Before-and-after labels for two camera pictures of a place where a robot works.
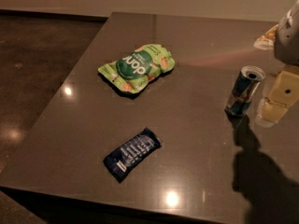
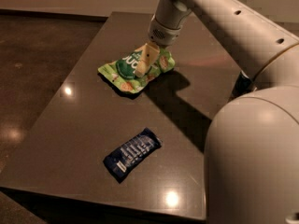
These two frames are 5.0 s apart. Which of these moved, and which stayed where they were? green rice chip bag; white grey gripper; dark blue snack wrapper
Moved: white grey gripper
Stayed: dark blue snack wrapper; green rice chip bag
